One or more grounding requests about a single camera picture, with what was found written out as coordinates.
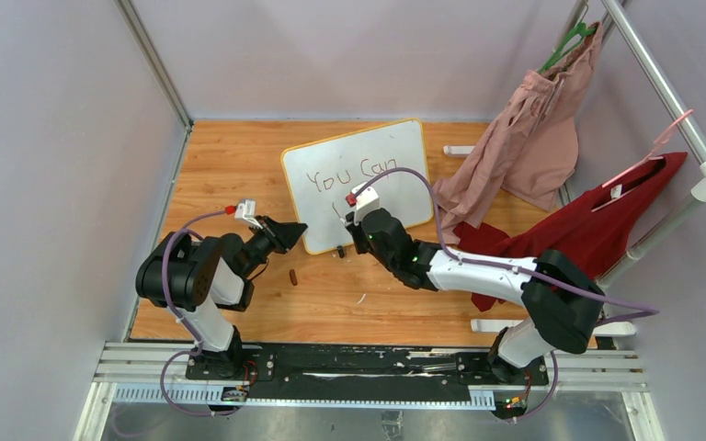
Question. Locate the metal clothes rack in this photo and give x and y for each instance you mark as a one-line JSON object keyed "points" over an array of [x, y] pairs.
{"points": [[620, 118]]}

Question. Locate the pink hanging garment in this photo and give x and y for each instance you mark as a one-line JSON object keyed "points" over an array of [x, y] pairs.
{"points": [[530, 149]]}

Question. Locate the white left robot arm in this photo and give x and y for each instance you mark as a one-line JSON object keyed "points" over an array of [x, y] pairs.
{"points": [[197, 279]]}

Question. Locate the red hanging garment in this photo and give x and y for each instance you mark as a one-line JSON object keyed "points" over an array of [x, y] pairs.
{"points": [[592, 231]]}

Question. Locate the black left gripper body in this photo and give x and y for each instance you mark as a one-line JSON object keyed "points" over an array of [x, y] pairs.
{"points": [[260, 244]]}

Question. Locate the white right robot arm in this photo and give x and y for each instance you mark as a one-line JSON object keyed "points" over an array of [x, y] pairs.
{"points": [[561, 301]]}

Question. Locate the green clothes hanger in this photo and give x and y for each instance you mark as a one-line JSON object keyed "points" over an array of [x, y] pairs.
{"points": [[574, 37]]}

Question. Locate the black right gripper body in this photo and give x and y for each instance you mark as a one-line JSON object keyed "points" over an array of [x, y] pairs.
{"points": [[360, 240]]}

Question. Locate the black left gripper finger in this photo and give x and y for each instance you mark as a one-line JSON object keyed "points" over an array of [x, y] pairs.
{"points": [[285, 235], [266, 223]]}

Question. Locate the aluminium corner frame post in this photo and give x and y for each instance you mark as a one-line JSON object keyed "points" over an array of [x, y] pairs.
{"points": [[150, 53]]}

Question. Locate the white whiteboard eraser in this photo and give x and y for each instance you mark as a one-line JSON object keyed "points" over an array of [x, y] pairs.
{"points": [[458, 151]]}

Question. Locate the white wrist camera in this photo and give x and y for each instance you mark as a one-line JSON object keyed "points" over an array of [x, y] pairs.
{"points": [[362, 200], [245, 212]]}

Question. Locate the yellow framed whiteboard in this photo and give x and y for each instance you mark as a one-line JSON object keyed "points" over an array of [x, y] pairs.
{"points": [[321, 174]]}

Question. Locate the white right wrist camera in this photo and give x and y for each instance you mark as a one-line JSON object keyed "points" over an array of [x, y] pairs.
{"points": [[362, 200]]}

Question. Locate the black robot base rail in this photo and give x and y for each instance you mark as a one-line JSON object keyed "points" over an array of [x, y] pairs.
{"points": [[377, 377]]}

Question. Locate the pink clothes hanger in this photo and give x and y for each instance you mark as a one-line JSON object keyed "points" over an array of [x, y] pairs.
{"points": [[658, 144]]}

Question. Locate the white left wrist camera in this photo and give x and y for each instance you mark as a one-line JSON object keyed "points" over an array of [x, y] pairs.
{"points": [[245, 212]]}

